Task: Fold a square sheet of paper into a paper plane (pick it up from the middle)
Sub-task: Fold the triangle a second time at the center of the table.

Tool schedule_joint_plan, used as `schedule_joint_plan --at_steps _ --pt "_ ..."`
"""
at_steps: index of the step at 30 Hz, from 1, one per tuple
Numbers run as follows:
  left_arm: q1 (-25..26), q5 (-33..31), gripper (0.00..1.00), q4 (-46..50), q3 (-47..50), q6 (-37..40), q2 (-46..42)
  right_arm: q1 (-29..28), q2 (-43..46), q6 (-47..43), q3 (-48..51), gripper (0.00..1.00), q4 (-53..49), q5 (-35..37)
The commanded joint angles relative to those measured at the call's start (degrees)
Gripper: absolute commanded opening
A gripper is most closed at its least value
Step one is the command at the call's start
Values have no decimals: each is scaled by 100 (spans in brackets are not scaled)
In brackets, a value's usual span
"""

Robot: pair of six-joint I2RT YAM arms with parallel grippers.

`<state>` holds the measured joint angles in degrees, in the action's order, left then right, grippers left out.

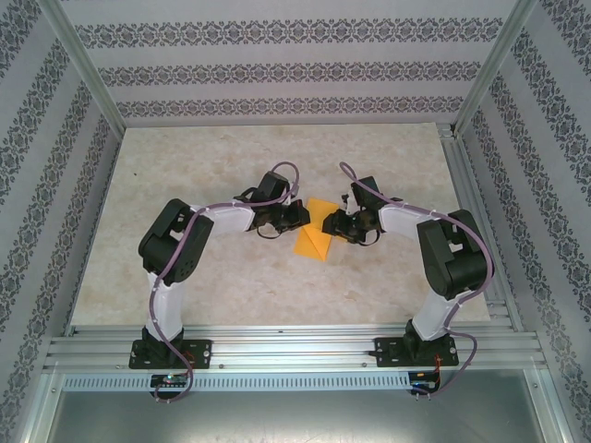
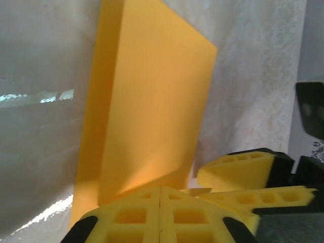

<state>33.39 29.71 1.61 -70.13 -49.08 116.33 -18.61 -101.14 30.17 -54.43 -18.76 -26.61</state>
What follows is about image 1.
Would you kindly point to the orange cloth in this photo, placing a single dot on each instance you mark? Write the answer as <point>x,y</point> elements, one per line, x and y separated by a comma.
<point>314,240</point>

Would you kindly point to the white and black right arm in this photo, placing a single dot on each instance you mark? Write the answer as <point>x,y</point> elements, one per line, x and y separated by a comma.
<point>434,318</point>

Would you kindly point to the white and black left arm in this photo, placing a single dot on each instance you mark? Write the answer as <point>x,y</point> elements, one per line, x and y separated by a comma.
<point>166,300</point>

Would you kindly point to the grey sheet metal panel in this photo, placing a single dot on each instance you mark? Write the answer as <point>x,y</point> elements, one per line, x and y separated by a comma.
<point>295,415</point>

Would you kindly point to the aluminium side rail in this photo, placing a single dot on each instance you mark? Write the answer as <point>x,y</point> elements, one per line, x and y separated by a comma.
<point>466,184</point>

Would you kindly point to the aluminium mounting rail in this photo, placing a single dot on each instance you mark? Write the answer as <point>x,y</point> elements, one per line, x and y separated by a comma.
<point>295,346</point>

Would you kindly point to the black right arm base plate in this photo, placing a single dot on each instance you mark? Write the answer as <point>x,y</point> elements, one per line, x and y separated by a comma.
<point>383,353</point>

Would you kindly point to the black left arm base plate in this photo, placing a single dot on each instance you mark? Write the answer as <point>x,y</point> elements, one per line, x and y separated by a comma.
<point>203,353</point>

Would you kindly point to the aluminium frame post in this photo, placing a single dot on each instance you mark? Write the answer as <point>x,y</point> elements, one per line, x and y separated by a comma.
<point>83,60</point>
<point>494,64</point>

